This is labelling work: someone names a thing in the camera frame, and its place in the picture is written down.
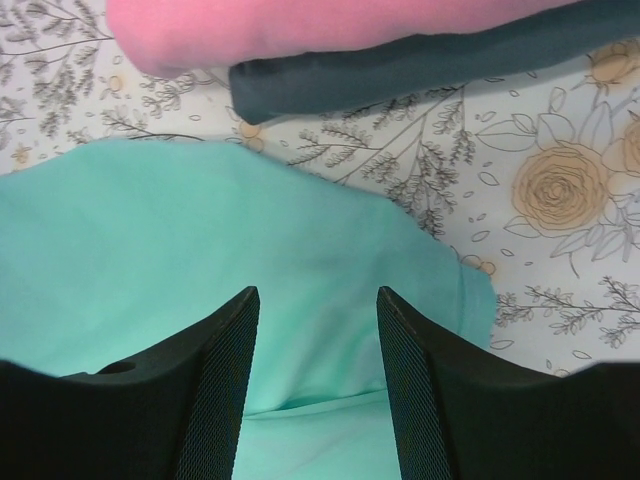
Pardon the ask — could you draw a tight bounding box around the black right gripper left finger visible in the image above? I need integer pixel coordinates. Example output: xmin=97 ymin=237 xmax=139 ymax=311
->
xmin=1 ymin=287 xmax=260 ymax=479

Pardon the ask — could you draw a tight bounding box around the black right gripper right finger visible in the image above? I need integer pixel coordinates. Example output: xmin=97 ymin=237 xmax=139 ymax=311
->
xmin=377 ymin=287 xmax=639 ymax=480

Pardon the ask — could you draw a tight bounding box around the teal t shirt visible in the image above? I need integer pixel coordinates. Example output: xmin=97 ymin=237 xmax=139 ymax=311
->
xmin=1 ymin=140 xmax=496 ymax=479

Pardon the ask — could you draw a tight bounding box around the floral tablecloth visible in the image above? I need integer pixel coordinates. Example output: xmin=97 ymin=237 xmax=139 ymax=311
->
xmin=1 ymin=1 xmax=639 ymax=375

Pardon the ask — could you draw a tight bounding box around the folded dark blue t shirt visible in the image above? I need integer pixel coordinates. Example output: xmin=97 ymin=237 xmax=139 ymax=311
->
xmin=229 ymin=1 xmax=639 ymax=124

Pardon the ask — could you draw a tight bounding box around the folded pink t shirt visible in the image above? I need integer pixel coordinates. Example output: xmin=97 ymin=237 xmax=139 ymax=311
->
xmin=104 ymin=0 xmax=586 ymax=79

